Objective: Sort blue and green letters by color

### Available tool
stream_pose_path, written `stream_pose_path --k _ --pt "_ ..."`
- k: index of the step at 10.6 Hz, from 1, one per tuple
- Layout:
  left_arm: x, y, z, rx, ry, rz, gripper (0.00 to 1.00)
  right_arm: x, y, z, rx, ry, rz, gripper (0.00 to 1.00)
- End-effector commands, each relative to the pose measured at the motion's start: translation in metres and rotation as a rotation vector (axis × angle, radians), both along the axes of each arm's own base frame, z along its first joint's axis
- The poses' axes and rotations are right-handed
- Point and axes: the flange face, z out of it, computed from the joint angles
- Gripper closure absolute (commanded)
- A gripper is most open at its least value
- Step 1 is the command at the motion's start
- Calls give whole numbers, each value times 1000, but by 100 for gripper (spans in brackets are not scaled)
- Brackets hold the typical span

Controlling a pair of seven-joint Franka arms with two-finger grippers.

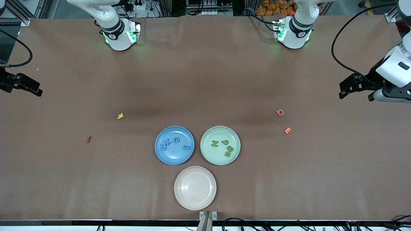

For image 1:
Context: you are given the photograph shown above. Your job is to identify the white power strip with plugs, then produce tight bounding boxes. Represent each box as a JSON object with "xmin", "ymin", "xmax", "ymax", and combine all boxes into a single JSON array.
[{"xmin": 124, "ymin": 0, "xmax": 151, "ymax": 12}]

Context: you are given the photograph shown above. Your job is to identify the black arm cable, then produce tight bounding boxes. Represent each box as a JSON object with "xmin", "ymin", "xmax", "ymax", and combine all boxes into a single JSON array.
[
  {"xmin": 0, "ymin": 30, "xmax": 33, "ymax": 68},
  {"xmin": 331, "ymin": 3, "xmax": 398, "ymax": 84}
]

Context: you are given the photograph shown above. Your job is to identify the black table edge rail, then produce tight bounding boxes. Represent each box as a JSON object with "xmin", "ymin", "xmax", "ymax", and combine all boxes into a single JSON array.
[{"xmin": 0, "ymin": 219, "xmax": 411, "ymax": 227}]

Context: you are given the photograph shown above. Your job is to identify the brown table cover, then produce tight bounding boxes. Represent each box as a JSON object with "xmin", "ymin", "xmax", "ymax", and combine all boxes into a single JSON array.
[{"xmin": 0, "ymin": 14, "xmax": 411, "ymax": 222}]

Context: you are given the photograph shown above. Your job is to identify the blue plate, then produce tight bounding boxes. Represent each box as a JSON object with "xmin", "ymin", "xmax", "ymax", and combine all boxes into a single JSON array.
[{"xmin": 154, "ymin": 125, "xmax": 195, "ymax": 165}]

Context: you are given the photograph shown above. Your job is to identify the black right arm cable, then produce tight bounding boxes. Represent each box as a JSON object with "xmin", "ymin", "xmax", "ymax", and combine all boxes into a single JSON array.
[{"xmin": 0, "ymin": 30, "xmax": 33, "ymax": 68}]

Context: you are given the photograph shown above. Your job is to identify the red object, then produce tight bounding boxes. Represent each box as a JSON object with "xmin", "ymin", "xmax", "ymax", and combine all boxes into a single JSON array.
[{"xmin": 398, "ymin": 22, "xmax": 411, "ymax": 38}]

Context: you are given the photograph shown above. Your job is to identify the metal equipment rack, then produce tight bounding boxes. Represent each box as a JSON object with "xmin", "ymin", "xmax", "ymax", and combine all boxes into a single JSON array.
[{"xmin": 186, "ymin": 0, "xmax": 234, "ymax": 16}]

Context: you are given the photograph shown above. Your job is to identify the aluminium frame post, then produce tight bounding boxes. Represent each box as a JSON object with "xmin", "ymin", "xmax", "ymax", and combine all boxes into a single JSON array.
[
  {"xmin": 385, "ymin": 3, "xmax": 402, "ymax": 23},
  {"xmin": 7, "ymin": 0, "xmax": 31, "ymax": 27}
]

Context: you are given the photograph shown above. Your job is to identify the black looped cable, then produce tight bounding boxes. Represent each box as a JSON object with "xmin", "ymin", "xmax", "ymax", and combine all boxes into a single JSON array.
[{"xmin": 222, "ymin": 217, "xmax": 257, "ymax": 231}]

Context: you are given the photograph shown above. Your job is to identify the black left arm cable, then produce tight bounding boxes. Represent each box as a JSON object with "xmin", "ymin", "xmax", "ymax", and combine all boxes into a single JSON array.
[{"xmin": 331, "ymin": 3, "xmax": 398, "ymax": 84}]

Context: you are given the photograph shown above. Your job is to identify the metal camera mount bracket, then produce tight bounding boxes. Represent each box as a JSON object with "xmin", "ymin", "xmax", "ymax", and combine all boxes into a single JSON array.
[{"xmin": 197, "ymin": 211, "xmax": 218, "ymax": 231}]

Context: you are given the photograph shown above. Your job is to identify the green plate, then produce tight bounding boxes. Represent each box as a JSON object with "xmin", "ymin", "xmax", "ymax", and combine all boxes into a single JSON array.
[{"xmin": 200, "ymin": 125, "xmax": 241, "ymax": 166}]

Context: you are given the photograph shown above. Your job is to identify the beige plate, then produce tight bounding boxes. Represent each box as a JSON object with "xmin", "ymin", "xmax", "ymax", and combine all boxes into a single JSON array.
[{"xmin": 174, "ymin": 166, "xmax": 217, "ymax": 211}]

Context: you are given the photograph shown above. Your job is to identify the bag of orange fruit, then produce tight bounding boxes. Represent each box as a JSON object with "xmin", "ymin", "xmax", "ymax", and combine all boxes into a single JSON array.
[{"xmin": 256, "ymin": 0, "xmax": 297, "ymax": 17}]

